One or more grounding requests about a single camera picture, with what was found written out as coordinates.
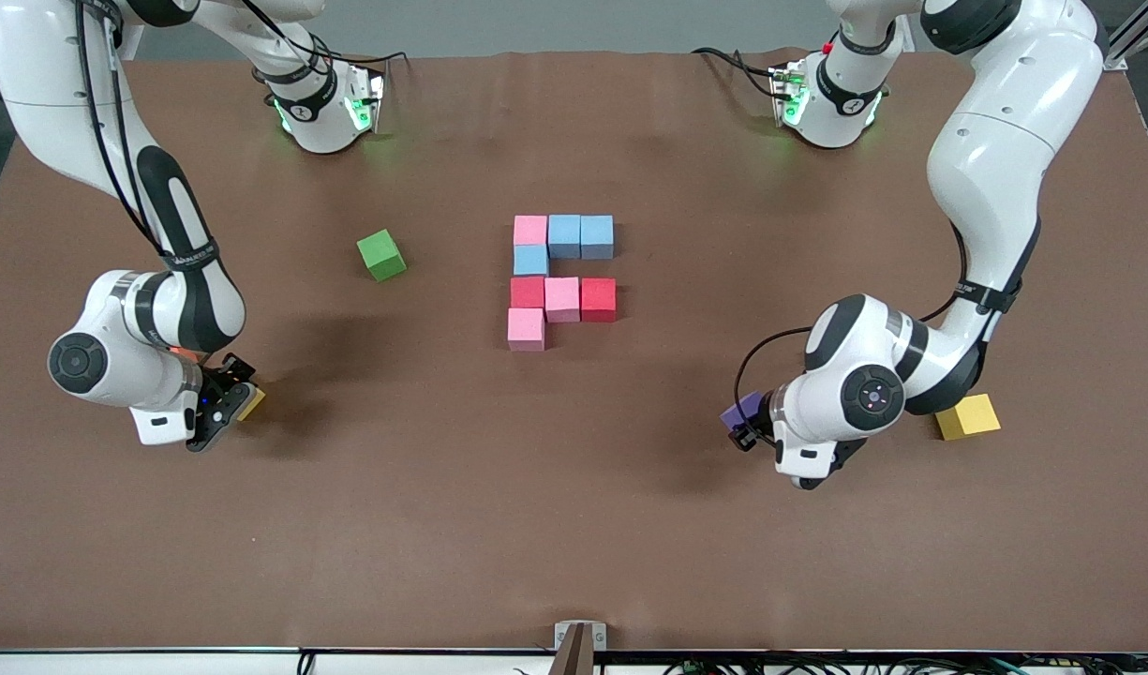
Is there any purple foam cube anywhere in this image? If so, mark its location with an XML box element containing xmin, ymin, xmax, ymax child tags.
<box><xmin>720</xmin><ymin>390</ymin><xmax>767</xmax><ymax>434</ymax></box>

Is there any green foam cube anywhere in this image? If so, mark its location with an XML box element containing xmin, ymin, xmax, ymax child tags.
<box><xmin>356</xmin><ymin>229</ymin><xmax>408</xmax><ymax>282</ymax></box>

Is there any brown table mat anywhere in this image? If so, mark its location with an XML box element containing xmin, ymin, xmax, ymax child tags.
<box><xmin>0</xmin><ymin>47</ymin><xmax>1148</xmax><ymax>654</ymax></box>

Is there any metal base connector box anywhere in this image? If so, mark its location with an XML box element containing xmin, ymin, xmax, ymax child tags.
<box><xmin>770</xmin><ymin>64</ymin><xmax>809</xmax><ymax>128</ymax></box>
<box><xmin>345</xmin><ymin>67</ymin><xmax>388</xmax><ymax>132</ymax></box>

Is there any metal table edge bracket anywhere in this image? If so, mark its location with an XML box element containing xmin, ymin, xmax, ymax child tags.
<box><xmin>554</xmin><ymin>621</ymin><xmax>607</xmax><ymax>675</ymax></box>

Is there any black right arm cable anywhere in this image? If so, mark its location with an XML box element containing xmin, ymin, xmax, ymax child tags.
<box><xmin>72</xmin><ymin>0</ymin><xmax>176</xmax><ymax>259</ymax></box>

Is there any black base cable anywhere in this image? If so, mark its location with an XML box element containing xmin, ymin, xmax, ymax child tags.
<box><xmin>692</xmin><ymin>47</ymin><xmax>783</xmax><ymax>98</ymax></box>
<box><xmin>246</xmin><ymin>0</ymin><xmax>410</xmax><ymax>68</ymax></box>

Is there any aluminium frame post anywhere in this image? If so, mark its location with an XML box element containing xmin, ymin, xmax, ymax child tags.
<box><xmin>1103</xmin><ymin>0</ymin><xmax>1148</xmax><ymax>72</ymax></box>

